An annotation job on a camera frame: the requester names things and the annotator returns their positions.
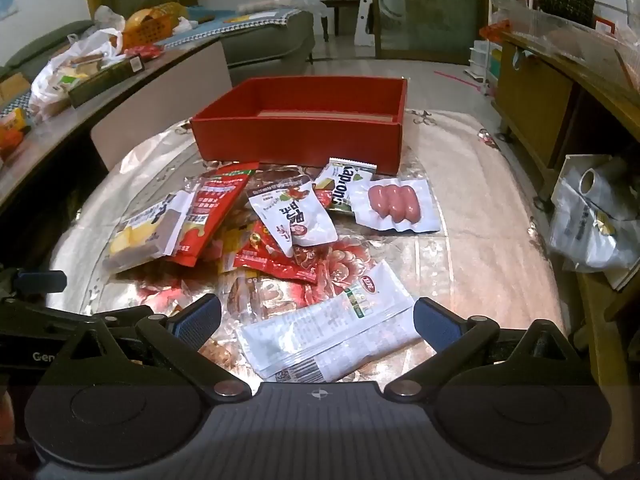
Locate dark green box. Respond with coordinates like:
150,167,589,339
67,55,146,108

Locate glass sliding door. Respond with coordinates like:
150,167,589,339
375,0,493,61

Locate white date snack packet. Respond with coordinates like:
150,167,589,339
245,170,338,257

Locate clear sausage packet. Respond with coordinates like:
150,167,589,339
348,177,442,233

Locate orange snack packet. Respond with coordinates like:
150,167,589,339
0,107,31,161

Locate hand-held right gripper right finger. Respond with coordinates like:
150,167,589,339
384,297,588,403

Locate blue patterned sofa cover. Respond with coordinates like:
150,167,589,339
160,7,301,48

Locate red plastic bag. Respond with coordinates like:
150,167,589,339
480,22,516,43

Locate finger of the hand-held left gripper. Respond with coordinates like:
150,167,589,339
0,305,151,333
0,267,68,296

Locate tall red snack packet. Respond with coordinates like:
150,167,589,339
165,161,261,267

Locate green wafer packet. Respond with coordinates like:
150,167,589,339
314,157,378,215

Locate silver foil bag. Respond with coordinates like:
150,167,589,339
547,154,640,291

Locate red candy bag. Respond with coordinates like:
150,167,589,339
234,220,321,286

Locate white plastic bag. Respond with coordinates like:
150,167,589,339
30,5,126,121

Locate long white snack packet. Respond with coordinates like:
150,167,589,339
236,260,423,381

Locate orange plastic basket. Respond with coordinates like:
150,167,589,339
121,2,188,51

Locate yellow cake packet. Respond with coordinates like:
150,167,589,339
102,191,193,273

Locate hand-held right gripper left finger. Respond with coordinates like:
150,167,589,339
47,294,253,403

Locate grey-green sofa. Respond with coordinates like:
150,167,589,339
0,7,316,81

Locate red cardboard box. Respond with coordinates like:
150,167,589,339
190,76,408,176

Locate pink stick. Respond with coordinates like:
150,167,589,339
434,69,482,87

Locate red foil bag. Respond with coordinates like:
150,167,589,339
125,44,163,61

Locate wooden cabinet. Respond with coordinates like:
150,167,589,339
492,30,640,201

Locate white plastic drawers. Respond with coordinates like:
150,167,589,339
469,40,501,83

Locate grey side table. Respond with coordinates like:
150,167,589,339
0,37,233,261

